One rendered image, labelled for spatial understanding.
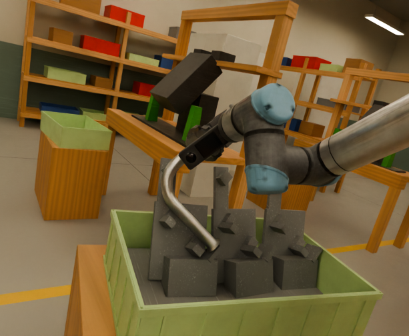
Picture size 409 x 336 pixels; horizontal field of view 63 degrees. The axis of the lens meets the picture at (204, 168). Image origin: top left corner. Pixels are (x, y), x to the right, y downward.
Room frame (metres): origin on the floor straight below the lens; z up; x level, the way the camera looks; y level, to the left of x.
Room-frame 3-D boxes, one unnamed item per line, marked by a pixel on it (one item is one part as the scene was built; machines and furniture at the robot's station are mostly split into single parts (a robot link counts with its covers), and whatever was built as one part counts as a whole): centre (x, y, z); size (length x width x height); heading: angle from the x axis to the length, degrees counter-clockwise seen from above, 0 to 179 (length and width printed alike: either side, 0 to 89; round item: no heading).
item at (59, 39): (6.32, 1.99, 1.14); 3.01 x 0.54 x 2.28; 125
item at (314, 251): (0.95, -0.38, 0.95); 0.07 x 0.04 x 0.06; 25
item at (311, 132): (6.75, -1.55, 1.13); 2.48 x 0.54 x 2.27; 35
